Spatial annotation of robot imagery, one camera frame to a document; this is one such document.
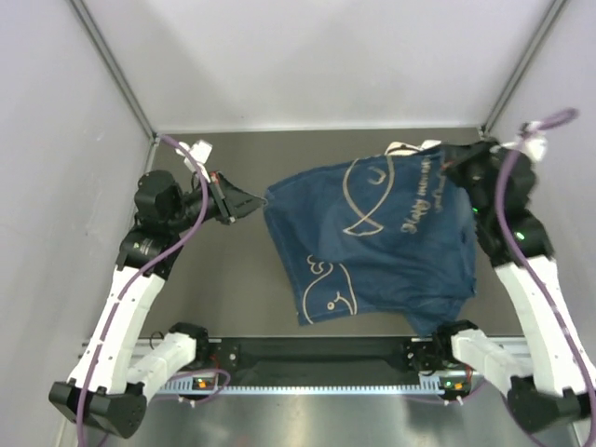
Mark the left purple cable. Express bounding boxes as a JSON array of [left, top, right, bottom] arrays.
[[76, 134, 232, 447]]

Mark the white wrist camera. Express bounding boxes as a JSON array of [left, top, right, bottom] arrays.
[[518, 121, 548, 163], [177, 140, 212, 172]]

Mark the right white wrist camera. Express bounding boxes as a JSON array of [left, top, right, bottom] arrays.
[[518, 121, 548, 163]]

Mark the left aluminium frame post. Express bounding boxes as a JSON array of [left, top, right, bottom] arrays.
[[69, 0, 162, 339]]

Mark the cream pillow with bear print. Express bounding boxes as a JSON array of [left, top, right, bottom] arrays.
[[385, 142, 423, 156]]

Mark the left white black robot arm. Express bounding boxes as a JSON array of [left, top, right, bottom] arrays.
[[48, 169, 265, 445]]

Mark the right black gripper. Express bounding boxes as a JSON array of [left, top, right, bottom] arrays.
[[441, 135, 503, 223]]

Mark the dark blue embroidered pillowcase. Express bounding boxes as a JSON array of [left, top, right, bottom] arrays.
[[264, 147, 476, 336]]

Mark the aluminium front frame rail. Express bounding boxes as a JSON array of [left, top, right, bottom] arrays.
[[74, 337, 582, 373]]

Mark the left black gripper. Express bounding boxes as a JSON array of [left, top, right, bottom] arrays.
[[168, 169, 269, 234]]

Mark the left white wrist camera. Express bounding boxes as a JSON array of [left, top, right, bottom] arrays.
[[177, 140, 212, 172]]

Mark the grey slotted cable duct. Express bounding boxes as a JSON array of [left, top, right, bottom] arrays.
[[156, 374, 471, 399]]

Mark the aluminium frame post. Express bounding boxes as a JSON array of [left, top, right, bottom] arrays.
[[69, 0, 162, 339], [477, 0, 570, 140]]

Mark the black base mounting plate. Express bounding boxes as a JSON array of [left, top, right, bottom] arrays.
[[204, 335, 460, 376]]

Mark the right aluminium frame post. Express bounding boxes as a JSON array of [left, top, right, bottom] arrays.
[[477, 0, 570, 140]]

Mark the white pillow care label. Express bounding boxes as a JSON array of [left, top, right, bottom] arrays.
[[419, 140, 441, 151]]

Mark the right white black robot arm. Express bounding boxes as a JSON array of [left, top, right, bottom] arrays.
[[432, 139, 595, 433]]

